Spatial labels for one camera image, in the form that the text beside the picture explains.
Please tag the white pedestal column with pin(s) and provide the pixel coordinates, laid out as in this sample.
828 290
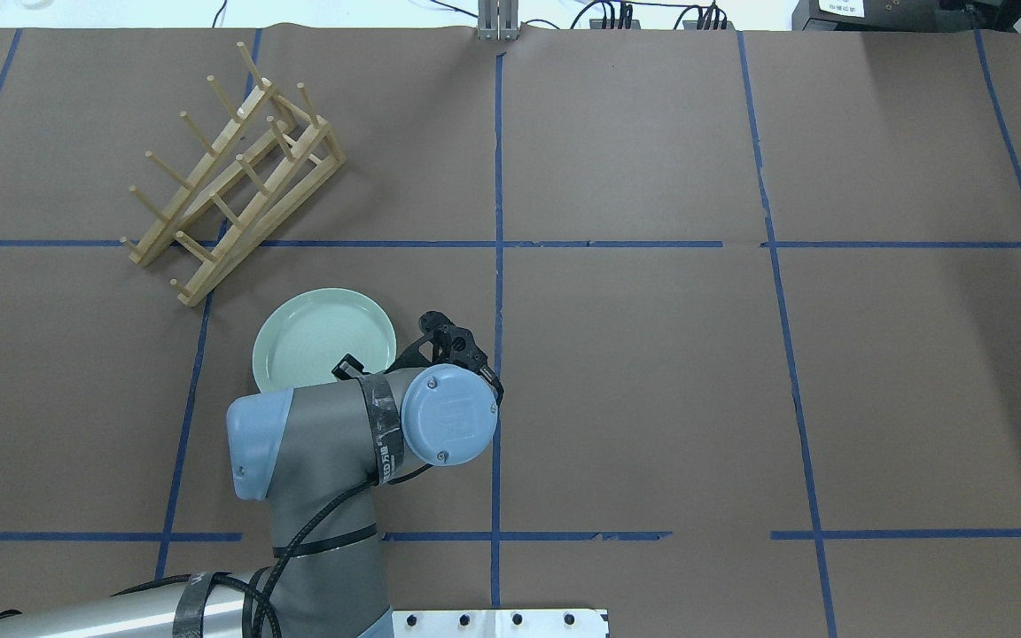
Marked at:
530 622

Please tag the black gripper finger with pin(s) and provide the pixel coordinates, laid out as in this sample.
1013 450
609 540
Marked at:
348 368

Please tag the aluminium frame post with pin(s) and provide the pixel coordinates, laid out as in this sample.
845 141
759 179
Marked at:
498 20

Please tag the wooden dish rack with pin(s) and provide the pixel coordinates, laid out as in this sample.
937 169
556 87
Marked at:
270 157

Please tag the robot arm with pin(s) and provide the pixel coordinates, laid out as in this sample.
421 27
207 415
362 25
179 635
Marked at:
313 454

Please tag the mint green plate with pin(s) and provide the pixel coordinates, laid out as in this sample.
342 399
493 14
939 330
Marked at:
307 336

